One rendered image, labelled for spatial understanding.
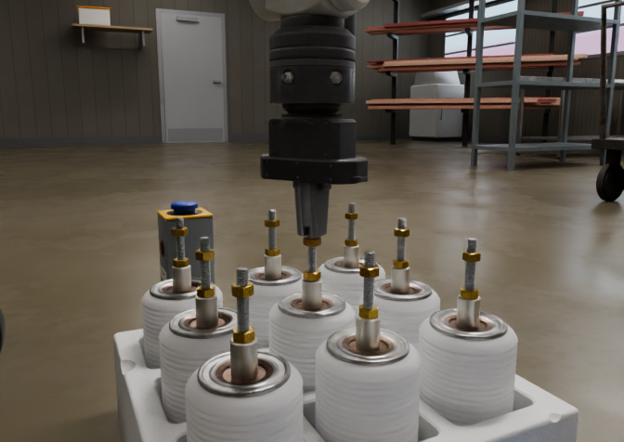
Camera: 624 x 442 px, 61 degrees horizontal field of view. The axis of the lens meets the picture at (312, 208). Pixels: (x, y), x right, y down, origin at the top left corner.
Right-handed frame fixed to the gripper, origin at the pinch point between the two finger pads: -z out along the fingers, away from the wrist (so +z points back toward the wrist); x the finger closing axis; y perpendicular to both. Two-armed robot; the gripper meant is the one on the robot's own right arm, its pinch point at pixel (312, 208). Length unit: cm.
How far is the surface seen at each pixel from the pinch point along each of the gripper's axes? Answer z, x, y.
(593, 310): -36, -22, -90
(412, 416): -16.3, -14.7, 6.5
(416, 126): -10, 338, -894
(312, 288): -8.7, -0.6, 0.9
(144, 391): -18.2, 11.4, 14.1
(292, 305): -10.8, 1.6, 1.4
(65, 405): -36, 45, 2
